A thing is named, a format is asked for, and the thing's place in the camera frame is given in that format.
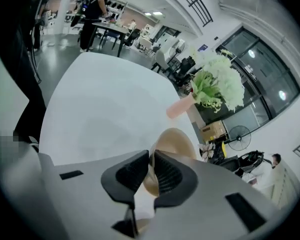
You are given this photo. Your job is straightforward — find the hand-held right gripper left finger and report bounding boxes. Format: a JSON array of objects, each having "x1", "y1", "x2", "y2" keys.
[{"x1": 53, "y1": 149, "x2": 151, "y2": 240}]

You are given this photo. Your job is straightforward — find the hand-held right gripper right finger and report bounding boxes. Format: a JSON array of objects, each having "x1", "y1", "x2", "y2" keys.
[{"x1": 139, "y1": 149, "x2": 288, "y2": 240}]

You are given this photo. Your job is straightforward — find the tan ceramic bowl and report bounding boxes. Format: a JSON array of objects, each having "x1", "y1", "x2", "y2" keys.
[{"x1": 136, "y1": 127, "x2": 199, "y2": 235}]

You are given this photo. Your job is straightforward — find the small dark plant ornament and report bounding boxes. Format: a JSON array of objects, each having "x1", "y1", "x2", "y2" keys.
[{"x1": 197, "y1": 141, "x2": 217, "y2": 163}]

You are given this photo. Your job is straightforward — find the black round chair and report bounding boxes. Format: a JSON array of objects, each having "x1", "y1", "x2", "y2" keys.
[{"x1": 233, "y1": 150, "x2": 266, "y2": 177}]

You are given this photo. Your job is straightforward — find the cardboard box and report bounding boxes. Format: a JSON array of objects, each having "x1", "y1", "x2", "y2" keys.
[{"x1": 199, "y1": 120, "x2": 228, "y2": 143}]

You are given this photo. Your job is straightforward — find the black floor fan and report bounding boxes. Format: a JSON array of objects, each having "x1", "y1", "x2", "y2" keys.
[{"x1": 227, "y1": 125, "x2": 252, "y2": 152}]

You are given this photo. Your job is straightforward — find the pink vase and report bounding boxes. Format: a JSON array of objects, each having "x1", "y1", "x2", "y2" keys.
[{"x1": 165, "y1": 95, "x2": 196, "y2": 120}]

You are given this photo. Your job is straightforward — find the white and green artificial flowers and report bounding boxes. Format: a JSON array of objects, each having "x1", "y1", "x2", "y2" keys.
[{"x1": 189, "y1": 47, "x2": 246, "y2": 114}]

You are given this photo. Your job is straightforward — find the person's black shirt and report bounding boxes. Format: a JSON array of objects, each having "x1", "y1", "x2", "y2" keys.
[{"x1": 0, "y1": 8, "x2": 48, "y2": 145}]

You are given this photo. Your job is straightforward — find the black office chair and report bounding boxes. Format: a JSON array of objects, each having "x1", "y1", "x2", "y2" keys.
[{"x1": 177, "y1": 56, "x2": 197, "y2": 80}]

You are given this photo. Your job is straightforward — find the white chair with black legs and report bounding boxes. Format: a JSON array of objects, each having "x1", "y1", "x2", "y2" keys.
[{"x1": 151, "y1": 49, "x2": 175, "y2": 76}]

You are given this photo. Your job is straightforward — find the glass entrance door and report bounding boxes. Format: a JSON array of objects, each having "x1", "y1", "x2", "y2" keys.
[{"x1": 194, "y1": 26, "x2": 300, "y2": 135}]

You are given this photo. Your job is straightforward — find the small floor fan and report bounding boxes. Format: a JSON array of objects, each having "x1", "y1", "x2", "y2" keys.
[{"x1": 173, "y1": 41, "x2": 186, "y2": 60}]

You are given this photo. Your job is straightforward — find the table with black legs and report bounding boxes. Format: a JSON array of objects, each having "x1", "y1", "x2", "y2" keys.
[{"x1": 86, "y1": 21, "x2": 130, "y2": 58}]

